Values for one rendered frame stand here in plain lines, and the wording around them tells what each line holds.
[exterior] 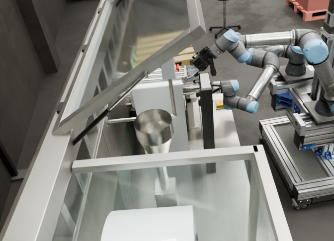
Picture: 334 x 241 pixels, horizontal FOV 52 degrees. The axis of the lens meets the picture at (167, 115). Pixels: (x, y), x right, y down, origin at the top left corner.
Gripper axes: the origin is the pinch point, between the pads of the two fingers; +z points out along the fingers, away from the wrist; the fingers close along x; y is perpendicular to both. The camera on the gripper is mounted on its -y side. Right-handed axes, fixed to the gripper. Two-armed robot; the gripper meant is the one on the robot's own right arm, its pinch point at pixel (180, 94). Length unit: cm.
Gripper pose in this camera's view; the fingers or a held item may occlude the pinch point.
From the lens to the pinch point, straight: 211.8
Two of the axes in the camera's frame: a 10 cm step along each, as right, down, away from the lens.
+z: -9.9, 0.9, 0.8
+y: -1.2, -7.8, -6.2
